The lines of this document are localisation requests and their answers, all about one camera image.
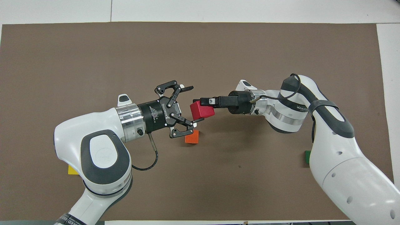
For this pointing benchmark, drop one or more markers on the yellow wooden block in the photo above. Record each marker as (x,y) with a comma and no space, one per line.
(72,171)

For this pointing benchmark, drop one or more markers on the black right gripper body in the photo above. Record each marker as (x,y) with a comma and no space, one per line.
(243,104)

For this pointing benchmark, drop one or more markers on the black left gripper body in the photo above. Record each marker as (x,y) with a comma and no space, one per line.
(156,115)

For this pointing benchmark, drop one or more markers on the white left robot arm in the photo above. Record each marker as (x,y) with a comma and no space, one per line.
(103,156)

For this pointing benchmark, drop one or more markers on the brown table mat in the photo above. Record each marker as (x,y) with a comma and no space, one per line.
(200,47)

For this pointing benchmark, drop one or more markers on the red wooden block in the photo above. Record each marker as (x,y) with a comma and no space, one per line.
(203,113)

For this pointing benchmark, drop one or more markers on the orange wooden block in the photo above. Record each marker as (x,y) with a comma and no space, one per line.
(192,139)

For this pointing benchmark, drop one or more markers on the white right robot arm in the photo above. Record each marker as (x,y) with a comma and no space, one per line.
(343,175)

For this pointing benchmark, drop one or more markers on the green wooden block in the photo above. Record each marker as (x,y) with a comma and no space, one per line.
(307,157)

